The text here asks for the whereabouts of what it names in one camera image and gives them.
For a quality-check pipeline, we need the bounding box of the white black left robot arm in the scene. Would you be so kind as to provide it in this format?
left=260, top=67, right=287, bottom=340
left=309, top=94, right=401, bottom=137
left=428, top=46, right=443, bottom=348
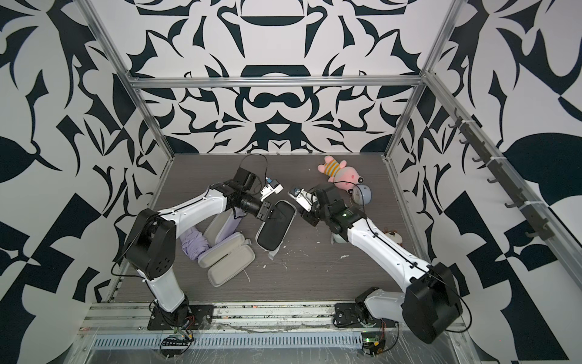
left=121, top=168, right=272, bottom=326

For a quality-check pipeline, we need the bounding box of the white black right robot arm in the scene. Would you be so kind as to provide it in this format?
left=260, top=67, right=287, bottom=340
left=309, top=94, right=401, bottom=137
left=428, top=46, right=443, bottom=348
left=289, top=184, right=463, bottom=344

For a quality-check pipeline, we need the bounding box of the lavender open umbrella case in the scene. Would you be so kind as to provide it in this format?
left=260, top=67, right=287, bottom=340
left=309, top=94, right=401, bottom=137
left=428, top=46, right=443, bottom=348
left=208, top=245, right=256, bottom=288

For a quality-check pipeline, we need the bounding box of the lavender folded umbrella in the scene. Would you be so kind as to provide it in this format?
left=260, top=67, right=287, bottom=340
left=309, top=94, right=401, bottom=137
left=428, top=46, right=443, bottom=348
left=179, top=227, right=210, bottom=261

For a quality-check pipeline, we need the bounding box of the pink plush pig toy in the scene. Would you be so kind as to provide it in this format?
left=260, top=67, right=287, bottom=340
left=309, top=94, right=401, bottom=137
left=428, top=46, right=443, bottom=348
left=318, top=156, right=364, bottom=194

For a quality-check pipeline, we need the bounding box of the blue round alarm clock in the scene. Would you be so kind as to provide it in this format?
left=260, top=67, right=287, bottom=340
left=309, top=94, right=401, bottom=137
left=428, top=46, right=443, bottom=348
left=351, top=184, right=372, bottom=206

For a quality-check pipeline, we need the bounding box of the brown white plush dog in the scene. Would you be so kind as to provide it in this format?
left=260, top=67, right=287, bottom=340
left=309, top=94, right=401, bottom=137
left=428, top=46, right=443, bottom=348
left=384, top=230, right=403, bottom=246

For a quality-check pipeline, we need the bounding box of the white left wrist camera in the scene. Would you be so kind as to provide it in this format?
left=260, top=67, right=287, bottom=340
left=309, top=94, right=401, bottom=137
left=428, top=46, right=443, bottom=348
left=260, top=177, right=283, bottom=201

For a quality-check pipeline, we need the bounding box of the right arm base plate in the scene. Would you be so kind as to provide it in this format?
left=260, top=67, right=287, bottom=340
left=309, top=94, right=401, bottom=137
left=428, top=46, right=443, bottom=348
left=332, top=303, right=377, bottom=329

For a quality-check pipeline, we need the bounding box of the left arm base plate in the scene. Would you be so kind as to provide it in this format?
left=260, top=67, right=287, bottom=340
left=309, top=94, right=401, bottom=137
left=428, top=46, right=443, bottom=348
left=147, top=303, right=215, bottom=332

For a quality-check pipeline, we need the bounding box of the white perforated cable tray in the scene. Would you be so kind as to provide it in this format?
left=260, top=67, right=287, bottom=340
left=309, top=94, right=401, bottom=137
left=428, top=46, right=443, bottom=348
left=92, top=332, right=363, bottom=350

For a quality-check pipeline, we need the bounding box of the black wall hook rail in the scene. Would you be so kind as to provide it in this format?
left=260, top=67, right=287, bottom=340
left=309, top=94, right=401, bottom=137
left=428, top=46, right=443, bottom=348
left=450, top=115, right=556, bottom=241

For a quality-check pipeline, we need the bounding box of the aluminium cage frame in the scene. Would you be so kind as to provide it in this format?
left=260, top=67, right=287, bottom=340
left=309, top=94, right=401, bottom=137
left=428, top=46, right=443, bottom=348
left=77, top=1, right=581, bottom=285

